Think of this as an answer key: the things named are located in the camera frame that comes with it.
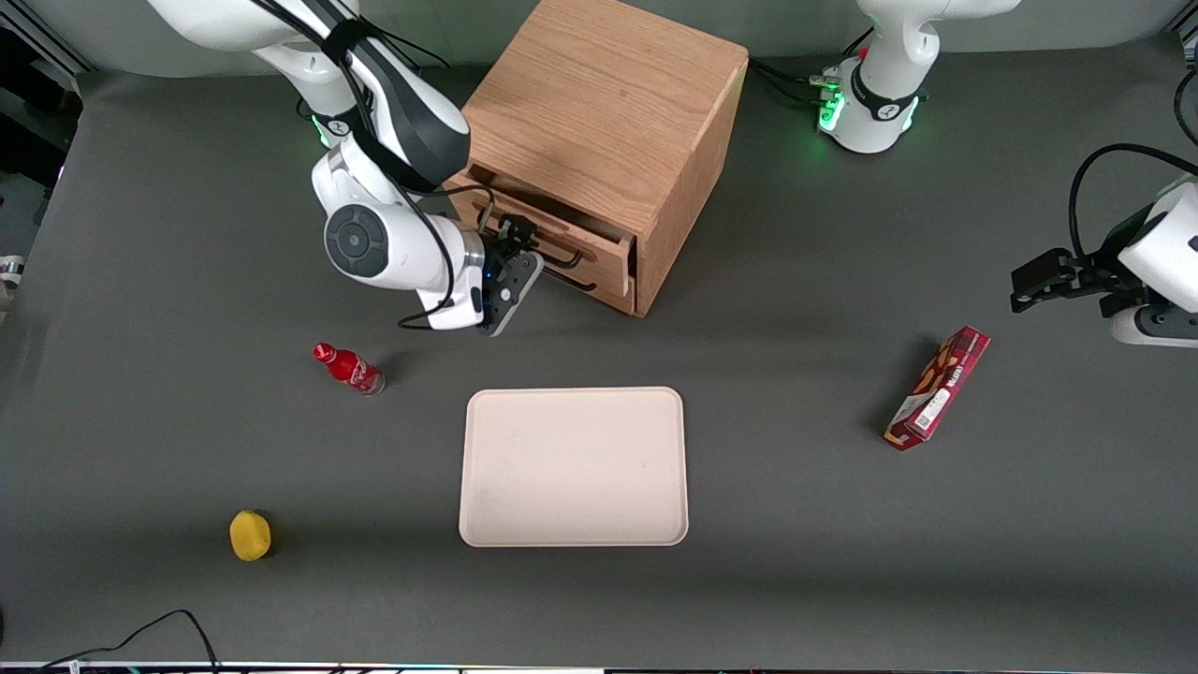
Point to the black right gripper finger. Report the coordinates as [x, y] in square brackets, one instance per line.
[524, 236]
[494, 245]

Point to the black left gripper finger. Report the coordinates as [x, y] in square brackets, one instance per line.
[1044, 276]
[1128, 300]

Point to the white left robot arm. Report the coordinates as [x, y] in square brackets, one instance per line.
[880, 103]

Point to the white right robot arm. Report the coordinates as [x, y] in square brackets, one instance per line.
[384, 239]

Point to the wooden drawer cabinet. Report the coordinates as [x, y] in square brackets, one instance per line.
[608, 103]

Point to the small red bottle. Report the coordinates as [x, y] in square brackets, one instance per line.
[348, 368]

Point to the red snack box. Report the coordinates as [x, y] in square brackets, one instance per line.
[938, 388]

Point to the beige plastic tray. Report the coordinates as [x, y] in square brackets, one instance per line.
[573, 468]

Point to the yellow lemon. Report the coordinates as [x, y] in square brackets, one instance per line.
[250, 535]

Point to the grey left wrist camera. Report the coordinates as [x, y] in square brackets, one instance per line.
[1156, 328]

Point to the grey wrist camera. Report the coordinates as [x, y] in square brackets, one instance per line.
[1156, 328]
[513, 295]

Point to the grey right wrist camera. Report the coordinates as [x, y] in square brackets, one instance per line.
[513, 295]

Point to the aluminium frame rail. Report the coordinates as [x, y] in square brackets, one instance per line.
[42, 37]

